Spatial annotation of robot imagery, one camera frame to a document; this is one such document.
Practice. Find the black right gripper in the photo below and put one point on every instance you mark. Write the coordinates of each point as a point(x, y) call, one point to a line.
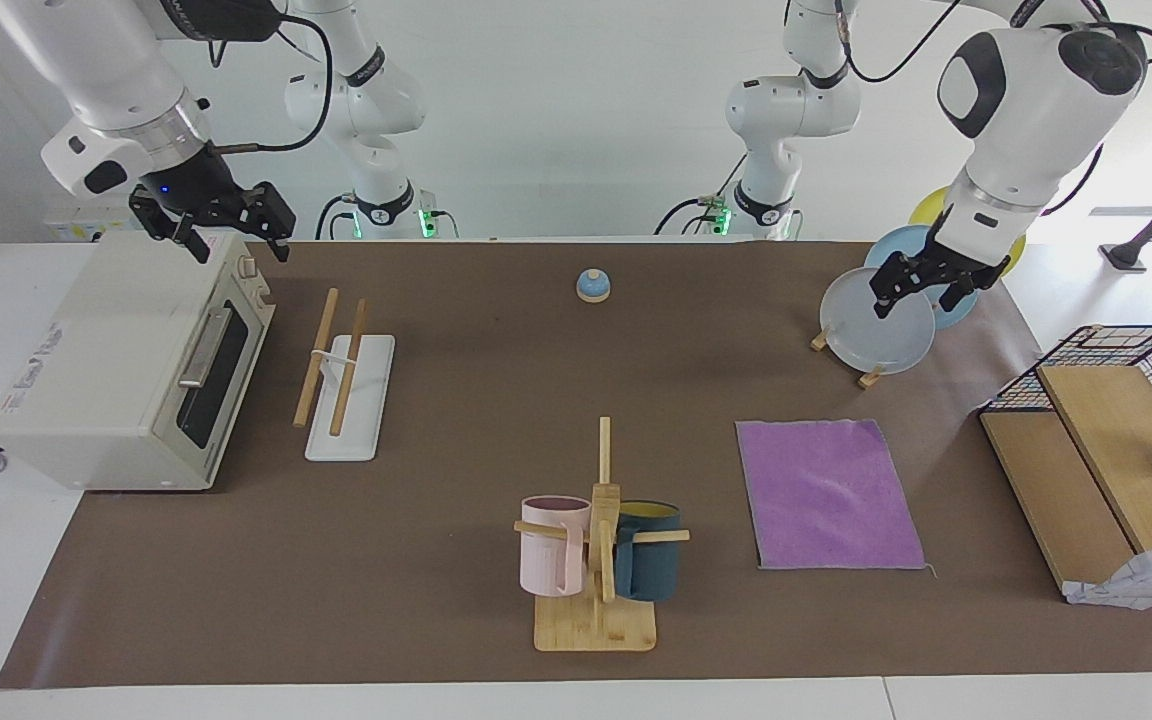
point(191, 190)

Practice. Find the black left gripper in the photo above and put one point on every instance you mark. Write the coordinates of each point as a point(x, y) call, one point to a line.
point(951, 265)

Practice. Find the purple and grey towel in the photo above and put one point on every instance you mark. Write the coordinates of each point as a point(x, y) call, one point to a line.
point(826, 495)

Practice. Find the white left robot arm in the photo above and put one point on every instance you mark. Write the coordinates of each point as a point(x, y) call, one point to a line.
point(1026, 110)

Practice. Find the wooden plate rack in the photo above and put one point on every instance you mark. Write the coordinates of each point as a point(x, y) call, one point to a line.
point(871, 379)

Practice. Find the white towel rack wooden bars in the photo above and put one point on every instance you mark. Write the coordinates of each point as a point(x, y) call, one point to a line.
point(356, 400)

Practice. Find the light blue plate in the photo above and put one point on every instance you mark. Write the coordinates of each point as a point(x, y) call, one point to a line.
point(891, 245)

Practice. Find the pale grey plate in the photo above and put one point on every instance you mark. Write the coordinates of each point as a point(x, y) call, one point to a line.
point(871, 340)

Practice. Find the yellow plate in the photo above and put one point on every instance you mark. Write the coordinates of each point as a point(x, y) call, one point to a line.
point(926, 208)

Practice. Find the white power strip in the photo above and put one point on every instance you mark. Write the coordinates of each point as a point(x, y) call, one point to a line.
point(71, 225)

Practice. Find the cream toaster oven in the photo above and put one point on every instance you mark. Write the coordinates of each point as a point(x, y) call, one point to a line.
point(106, 360)

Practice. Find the blue service bell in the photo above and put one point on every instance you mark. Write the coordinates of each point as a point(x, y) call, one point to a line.
point(593, 288)

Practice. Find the wooden mug tree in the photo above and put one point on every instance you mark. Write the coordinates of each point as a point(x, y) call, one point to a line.
point(604, 495)

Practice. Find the brown table mat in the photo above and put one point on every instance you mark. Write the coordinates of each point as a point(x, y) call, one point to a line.
point(436, 540)

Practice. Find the dark teal mug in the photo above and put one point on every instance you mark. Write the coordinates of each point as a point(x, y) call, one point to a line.
point(651, 565)

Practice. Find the pink mug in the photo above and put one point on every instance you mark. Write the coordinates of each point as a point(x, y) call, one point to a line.
point(546, 560)

